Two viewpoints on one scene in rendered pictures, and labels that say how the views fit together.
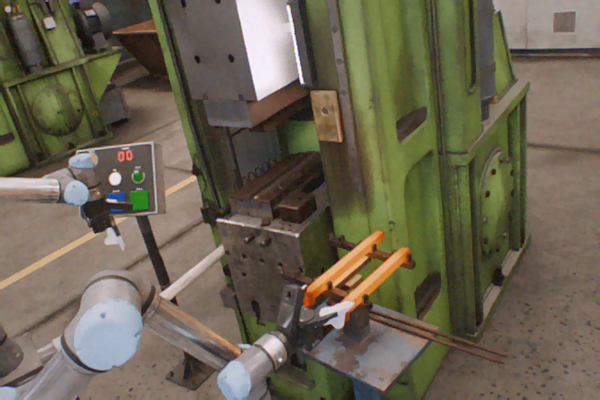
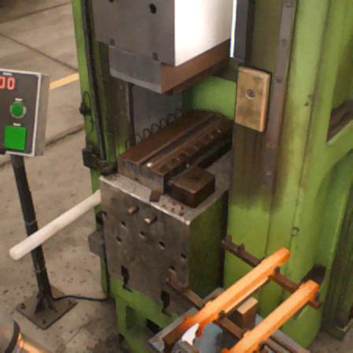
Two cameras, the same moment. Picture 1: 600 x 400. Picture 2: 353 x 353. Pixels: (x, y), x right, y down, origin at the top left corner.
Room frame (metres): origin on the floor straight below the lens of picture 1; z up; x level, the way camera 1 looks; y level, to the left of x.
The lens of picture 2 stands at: (0.42, 0.07, 1.96)
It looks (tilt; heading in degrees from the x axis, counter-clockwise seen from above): 35 degrees down; 359
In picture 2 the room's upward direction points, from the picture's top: straight up
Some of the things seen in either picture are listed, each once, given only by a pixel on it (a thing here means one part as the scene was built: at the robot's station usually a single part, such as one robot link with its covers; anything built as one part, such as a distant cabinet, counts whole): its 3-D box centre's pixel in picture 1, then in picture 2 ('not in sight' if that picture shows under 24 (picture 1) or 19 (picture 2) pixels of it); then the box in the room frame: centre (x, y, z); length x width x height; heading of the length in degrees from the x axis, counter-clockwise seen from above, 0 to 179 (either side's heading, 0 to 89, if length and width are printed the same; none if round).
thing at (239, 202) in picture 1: (281, 181); (179, 145); (2.02, 0.02, 0.96); 0.42 x 0.20 x 0.09; 140
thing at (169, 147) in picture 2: (285, 173); (185, 139); (2.01, 0.00, 0.99); 0.42 x 0.05 x 0.01; 140
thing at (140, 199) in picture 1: (139, 200); (16, 138); (2.01, 0.58, 1.01); 0.07 x 0.05 x 0.07; 75
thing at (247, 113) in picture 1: (263, 93); (180, 46); (2.02, 0.02, 1.32); 0.42 x 0.20 x 0.10; 140
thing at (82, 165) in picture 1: (84, 171); not in sight; (1.81, 0.67, 1.23); 0.09 x 0.08 x 0.11; 127
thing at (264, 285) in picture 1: (306, 239); (192, 209); (1.99, -0.03, 0.69); 0.56 x 0.38 x 0.45; 140
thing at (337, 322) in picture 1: (338, 317); not in sight; (1.06, -0.05, 1.01); 0.09 x 0.03 x 0.06; 97
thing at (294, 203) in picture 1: (298, 207); (195, 187); (1.79, -0.02, 0.95); 0.12 x 0.08 x 0.06; 140
